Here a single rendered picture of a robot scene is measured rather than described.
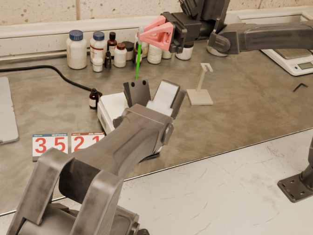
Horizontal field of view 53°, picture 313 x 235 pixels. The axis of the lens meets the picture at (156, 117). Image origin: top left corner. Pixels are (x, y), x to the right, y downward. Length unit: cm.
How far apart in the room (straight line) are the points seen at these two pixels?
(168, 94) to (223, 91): 64
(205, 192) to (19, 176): 48
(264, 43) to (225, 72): 55
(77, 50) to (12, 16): 25
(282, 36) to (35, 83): 78
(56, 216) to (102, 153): 8
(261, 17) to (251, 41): 89
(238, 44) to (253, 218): 43
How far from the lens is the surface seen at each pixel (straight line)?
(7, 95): 109
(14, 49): 125
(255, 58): 149
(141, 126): 47
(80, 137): 89
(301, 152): 110
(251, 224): 85
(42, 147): 89
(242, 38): 79
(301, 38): 77
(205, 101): 112
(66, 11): 126
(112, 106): 90
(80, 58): 118
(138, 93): 64
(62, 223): 36
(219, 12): 80
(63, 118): 100
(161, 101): 58
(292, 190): 96
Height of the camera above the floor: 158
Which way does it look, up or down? 42 degrees down
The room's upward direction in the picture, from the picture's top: 11 degrees clockwise
